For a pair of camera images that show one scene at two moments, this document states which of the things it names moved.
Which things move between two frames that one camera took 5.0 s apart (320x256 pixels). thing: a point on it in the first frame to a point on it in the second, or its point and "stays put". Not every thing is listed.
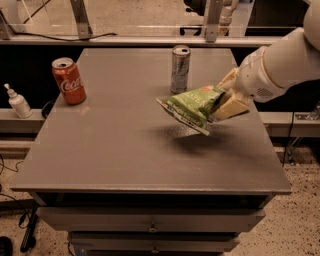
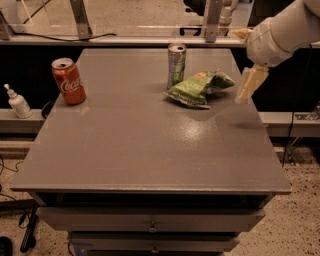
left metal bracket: x=81 y=18 stays put
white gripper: x=254 y=77 to x=263 y=46
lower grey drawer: x=153 y=243 stays put
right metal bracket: x=214 y=15 stays put
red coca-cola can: x=69 y=79 stays put
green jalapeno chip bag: x=192 y=107 to x=196 y=89
